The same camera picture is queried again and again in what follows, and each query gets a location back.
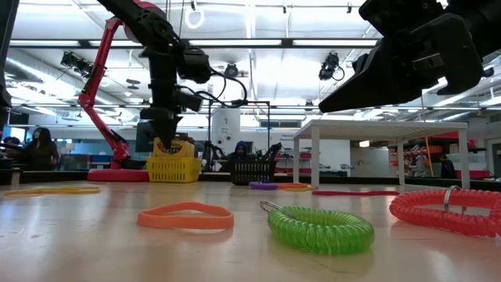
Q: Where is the red coil wrist keychain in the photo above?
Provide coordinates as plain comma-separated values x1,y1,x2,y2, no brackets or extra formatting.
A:
389,185,501,239

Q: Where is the yellow plastic basket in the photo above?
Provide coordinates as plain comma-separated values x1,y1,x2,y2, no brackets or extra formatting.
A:
146,156,204,184

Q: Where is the green coil wrist keychain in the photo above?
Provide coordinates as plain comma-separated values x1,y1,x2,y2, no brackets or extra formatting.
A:
260,201,376,256

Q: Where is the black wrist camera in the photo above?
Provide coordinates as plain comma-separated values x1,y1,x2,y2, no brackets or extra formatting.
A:
174,90,204,113
359,0,445,38

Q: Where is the white hanging ring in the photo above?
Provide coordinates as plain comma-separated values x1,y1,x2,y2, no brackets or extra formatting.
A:
184,6,205,30

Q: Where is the black overhead frame bar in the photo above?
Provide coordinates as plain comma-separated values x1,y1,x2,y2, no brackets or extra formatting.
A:
7,38,379,49

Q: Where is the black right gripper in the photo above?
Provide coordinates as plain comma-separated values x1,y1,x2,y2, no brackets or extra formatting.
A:
318,13,485,114

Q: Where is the red storage shelf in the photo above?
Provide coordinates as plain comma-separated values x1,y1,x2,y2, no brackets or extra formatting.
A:
387,132,490,179

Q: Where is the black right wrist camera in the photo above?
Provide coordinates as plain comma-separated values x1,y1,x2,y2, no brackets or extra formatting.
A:
359,0,445,38

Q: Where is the yellow green crayon box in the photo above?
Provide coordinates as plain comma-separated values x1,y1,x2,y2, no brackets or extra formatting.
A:
152,136,196,158

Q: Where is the black plastic basket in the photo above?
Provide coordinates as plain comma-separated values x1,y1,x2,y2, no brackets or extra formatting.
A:
229,159,278,186

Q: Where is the red silicone wristband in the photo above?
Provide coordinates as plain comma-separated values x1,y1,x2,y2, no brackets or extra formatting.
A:
312,190,401,197

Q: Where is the white table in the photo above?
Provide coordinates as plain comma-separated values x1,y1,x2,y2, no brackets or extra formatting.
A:
293,119,470,188

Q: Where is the person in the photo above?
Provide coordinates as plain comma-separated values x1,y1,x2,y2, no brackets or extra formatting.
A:
438,154,457,179
2,136,23,160
229,140,250,161
25,127,60,172

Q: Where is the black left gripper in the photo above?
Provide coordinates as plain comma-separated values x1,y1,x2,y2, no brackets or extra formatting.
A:
139,88,184,150

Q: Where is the yellow hanging cord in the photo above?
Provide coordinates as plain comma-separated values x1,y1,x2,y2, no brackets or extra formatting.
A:
420,96,434,173

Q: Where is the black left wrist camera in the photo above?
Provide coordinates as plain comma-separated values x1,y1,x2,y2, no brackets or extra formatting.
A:
174,90,204,113

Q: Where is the black left camera cable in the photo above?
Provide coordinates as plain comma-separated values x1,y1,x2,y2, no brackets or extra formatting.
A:
195,67,248,109

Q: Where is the red desk lamp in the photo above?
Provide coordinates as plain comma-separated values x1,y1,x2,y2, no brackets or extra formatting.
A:
77,0,168,183

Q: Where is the black metal frame stand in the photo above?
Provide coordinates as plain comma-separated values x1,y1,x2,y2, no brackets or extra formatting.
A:
208,99,272,173

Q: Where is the black ceiling spotlight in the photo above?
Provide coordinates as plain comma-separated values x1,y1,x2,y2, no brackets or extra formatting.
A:
60,50,95,78

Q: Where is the black monitor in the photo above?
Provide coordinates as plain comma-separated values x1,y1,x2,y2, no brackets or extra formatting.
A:
135,121,156,154

